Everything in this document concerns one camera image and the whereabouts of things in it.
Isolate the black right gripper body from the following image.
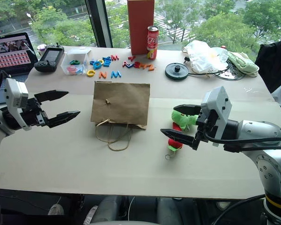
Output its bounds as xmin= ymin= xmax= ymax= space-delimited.
xmin=194 ymin=109 xmax=217 ymax=143

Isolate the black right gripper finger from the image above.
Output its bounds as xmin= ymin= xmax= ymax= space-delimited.
xmin=160 ymin=128 xmax=200 ymax=151
xmin=173 ymin=104 xmax=202 ymax=116

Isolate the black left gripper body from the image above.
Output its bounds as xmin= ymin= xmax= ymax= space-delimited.
xmin=20 ymin=97 xmax=49 ymax=128

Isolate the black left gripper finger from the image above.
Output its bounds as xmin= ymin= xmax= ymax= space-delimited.
xmin=45 ymin=110 xmax=81 ymax=128
xmin=34 ymin=90 xmax=69 ymax=104

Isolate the white plastic bag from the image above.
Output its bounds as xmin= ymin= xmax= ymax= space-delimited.
xmin=182 ymin=40 xmax=229 ymax=73

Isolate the brown paper bag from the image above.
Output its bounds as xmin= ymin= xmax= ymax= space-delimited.
xmin=90 ymin=81 xmax=151 ymax=152

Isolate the red plush strawberry keychain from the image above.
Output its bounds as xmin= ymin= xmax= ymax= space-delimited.
xmin=164 ymin=122 xmax=184 ymax=161

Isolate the green plush toy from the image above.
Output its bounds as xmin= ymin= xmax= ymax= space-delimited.
xmin=171 ymin=110 xmax=200 ymax=132

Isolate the black handheld controller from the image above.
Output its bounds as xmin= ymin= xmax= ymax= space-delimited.
xmin=34 ymin=43 xmax=65 ymax=73

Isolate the black round kettle base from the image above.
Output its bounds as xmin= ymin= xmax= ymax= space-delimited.
xmin=164 ymin=57 xmax=191 ymax=81

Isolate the white cup with purple lid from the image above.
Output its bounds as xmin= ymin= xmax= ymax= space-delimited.
xmin=37 ymin=44 xmax=48 ymax=57

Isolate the clear plastic box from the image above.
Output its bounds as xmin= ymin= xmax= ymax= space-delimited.
xmin=60 ymin=47 xmax=93 ymax=76

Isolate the blue letter O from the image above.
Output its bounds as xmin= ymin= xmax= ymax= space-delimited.
xmin=89 ymin=60 xmax=104 ymax=70

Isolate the clear round glass tray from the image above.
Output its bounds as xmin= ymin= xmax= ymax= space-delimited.
xmin=210 ymin=60 xmax=245 ymax=81

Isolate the open laptop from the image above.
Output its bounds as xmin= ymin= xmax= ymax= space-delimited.
xmin=0 ymin=32 xmax=39 ymax=106

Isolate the pale green cloth pouch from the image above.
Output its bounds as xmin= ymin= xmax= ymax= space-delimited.
xmin=227 ymin=51 xmax=259 ymax=77

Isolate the red cola can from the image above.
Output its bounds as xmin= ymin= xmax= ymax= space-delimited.
xmin=147 ymin=25 xmax=160 ymax=60

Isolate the black jacket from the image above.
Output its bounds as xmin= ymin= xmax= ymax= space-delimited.
xmin=255 ymin=30 xmax=281 ymax=95

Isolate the white shoe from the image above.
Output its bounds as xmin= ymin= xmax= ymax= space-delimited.
xmin=47 ymin=203 xmax=65 ymax=216

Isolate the tall red box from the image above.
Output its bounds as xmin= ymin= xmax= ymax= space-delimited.
xmin=127 ymin=0 xmax=155 ymax=56

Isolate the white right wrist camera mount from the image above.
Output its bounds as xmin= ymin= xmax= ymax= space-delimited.
xmin=200 ymin=86 xmax=233 ymax=147

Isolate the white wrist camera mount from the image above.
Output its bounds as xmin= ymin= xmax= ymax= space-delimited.
xmin=200 ymin=86 xmax=233 ymax=147
xmin=4 ymin=78 xmax=32 ymax=131

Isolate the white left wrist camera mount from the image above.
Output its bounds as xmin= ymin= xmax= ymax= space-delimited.
xmin=4 ymin=78 xmax=32 ymax=131

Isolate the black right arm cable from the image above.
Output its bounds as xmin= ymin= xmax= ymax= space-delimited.
xmin=202 ymin=131 xmax=281 ymax=153

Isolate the black cable under table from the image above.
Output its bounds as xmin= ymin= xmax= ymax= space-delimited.
xmin=210 ymin=194 xmax=266 ymax=225

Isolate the dark window frame post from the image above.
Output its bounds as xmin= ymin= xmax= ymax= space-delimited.
xmin=85 ymin=0 xmax=113 ymax=49

